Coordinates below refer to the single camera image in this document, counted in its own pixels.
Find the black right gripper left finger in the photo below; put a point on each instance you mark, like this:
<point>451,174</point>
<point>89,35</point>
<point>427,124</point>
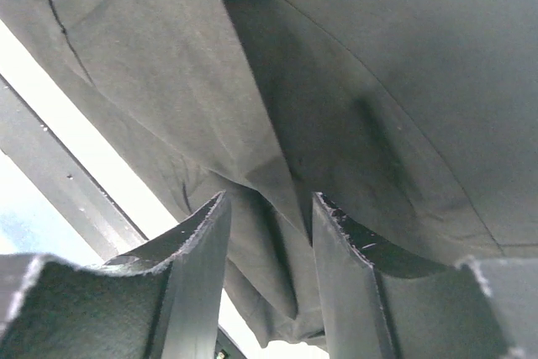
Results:
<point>160,300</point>

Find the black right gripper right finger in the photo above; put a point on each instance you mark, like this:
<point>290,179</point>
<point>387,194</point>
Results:
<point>381,301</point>

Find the black long sleeve shirt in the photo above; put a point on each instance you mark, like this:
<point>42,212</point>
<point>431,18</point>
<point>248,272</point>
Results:
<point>418,118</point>

